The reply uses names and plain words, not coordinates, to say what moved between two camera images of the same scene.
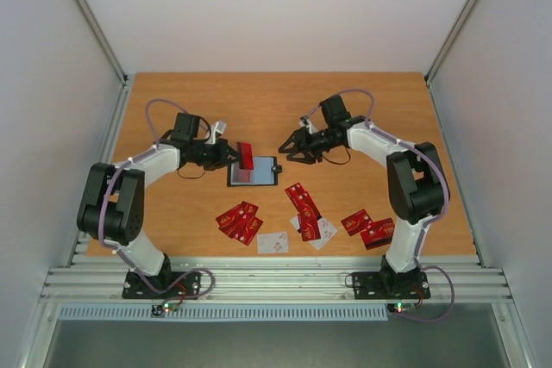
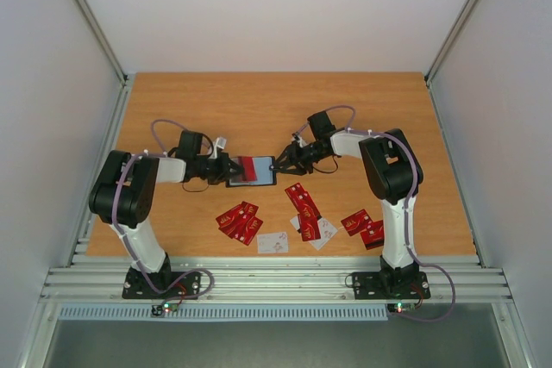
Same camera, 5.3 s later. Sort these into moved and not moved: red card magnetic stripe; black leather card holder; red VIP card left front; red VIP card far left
Moved: red card magnetic stripe
Not moved: black leather card holder; red VIP card left front; red VIP card far left
